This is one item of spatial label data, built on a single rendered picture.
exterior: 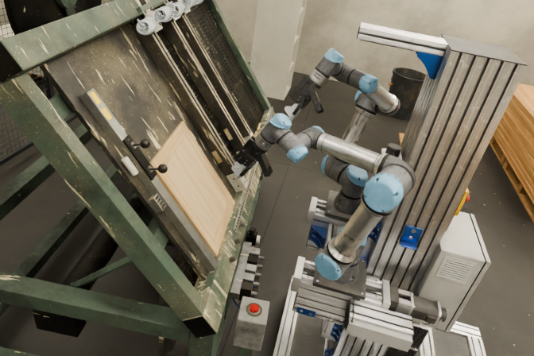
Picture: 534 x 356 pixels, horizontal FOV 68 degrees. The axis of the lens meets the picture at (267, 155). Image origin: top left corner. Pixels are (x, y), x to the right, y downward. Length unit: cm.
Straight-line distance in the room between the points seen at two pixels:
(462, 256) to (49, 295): 177
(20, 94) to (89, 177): 33
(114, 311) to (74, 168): 73
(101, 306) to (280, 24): 455
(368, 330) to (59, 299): 131
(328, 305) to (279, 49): 440
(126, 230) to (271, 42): 459
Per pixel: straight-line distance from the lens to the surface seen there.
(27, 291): 211
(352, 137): 214
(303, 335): 265
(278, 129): 151
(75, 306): 201
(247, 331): 179
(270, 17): 576
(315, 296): 190
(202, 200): 203
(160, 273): 165
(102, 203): 152
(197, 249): 186
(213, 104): 249
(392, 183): 132
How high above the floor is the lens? 233
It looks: 31 degrees down
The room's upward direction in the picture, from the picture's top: 10 degrees clockwise
